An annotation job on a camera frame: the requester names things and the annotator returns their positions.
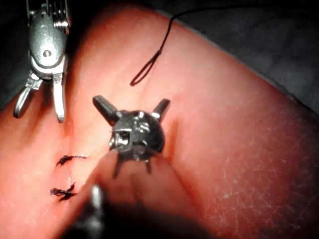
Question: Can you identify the black thread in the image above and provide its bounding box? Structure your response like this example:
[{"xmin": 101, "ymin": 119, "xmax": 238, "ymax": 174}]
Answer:
[{"xmin": 130, "ymin": 5, "xmax": 265, "ymax": 87}]

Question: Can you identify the tissue pad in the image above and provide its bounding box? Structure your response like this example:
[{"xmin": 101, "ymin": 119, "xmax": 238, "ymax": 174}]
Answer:
[{"xmin": 0, "ymin": 3, "xmax": 319, "ymax": 239}]

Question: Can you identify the right arm needle driver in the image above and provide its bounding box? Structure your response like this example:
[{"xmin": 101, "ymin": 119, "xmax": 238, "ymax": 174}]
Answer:
[{"xmin": 26, "ymin": 0, "xmax": 72, "ymax": 81}]

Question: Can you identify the right arm needle driver jaw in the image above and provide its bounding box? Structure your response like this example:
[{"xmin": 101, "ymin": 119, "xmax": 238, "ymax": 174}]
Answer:
[
  {"xmin": 51, "ymin": 72, "xmax": 66, "ymax": 123},
  {"xmin": 13, "ymin": 71, "xmax": 43, "ymax": 119}
]

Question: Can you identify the left arm needle driver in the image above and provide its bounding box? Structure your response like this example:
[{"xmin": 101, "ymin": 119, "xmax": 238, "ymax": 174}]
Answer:
[{"xmin": 108, "ymin": 110, "xmax": 165, "ymax": 161}]

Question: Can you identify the black stitching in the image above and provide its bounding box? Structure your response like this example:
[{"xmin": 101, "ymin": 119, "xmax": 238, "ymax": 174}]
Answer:
[{"xmin": 49, "ymin": 154, "xmax": 87, "ymax": 201}]

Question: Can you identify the grey cloth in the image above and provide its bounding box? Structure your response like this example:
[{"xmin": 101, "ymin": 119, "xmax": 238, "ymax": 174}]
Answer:
[{"xmin": 139, "ymin": 0, "xmax": 319, "ymax": 115}]

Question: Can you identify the left arm needle driver jaw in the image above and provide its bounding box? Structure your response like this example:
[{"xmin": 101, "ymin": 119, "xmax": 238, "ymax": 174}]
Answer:
[
  {"xmin": 92, "ymin": 95, "xmax": 123, "ymax": 126},
  {"xmin": 151, "ymin": 98, "xmax": 171, "ymax": 123}
]

